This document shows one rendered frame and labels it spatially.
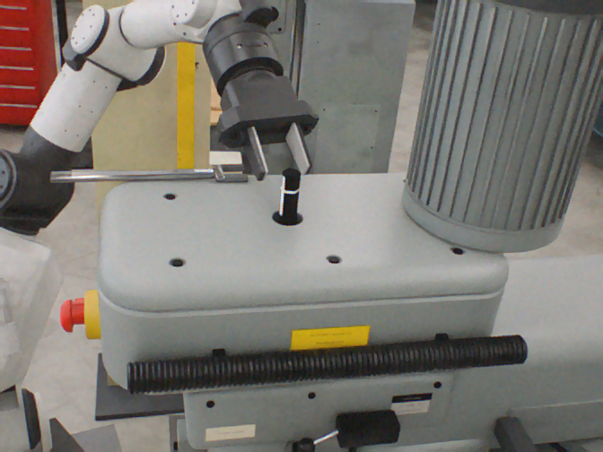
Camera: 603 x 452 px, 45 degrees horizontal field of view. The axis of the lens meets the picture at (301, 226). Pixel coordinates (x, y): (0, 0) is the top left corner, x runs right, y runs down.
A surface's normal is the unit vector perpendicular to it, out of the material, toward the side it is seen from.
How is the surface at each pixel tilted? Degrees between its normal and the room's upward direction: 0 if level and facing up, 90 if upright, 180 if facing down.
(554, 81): 90
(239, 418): 90
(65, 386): 0
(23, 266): 58
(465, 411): 90
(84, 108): 91
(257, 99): 30
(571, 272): 0
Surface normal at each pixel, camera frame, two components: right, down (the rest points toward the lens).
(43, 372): 0.09, -0.86
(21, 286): 0.40, -0.04
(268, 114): 0.29, -0.49
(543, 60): -0.04, 0.51
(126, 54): 0.49, 0.50
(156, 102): 0.20, 0.51
